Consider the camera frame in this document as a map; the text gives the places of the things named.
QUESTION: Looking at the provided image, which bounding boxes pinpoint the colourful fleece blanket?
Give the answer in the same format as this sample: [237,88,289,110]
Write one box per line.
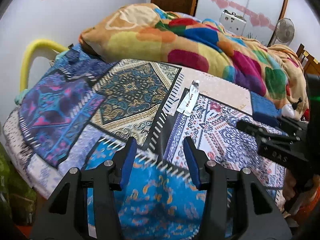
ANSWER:
[79,3,309,119]

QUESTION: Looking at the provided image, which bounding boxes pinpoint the white squeezed tube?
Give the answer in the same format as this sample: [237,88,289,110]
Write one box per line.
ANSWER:
[177,80,200,117]

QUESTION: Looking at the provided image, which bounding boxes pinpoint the white standing fan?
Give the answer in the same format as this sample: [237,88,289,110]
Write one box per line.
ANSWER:
[271,18,295,45]

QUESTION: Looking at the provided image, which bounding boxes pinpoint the blue patchwork bedspread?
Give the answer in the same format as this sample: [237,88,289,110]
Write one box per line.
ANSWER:
[3,45,291,239]

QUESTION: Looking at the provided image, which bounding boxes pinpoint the yellow foam tube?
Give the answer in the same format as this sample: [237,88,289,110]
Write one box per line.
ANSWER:
[19,38,68,92]

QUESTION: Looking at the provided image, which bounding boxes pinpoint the wooden headboard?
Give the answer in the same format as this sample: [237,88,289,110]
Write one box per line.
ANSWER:
[296,43,320,76]

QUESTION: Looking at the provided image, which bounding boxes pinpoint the wardrobe with heart stickers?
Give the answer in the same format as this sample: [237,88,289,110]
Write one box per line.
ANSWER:
[195,0,288,46]

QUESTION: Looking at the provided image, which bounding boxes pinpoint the green leaf fabric bag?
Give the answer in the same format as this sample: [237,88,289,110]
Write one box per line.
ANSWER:
[1,146,37,226]

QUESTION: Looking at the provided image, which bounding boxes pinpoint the white spray bottle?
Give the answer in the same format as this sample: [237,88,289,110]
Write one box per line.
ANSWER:
[281,98,302,119]

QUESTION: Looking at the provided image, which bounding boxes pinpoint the white cabinet with holes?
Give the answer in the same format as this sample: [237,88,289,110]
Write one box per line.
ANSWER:
[220,10,247,36]

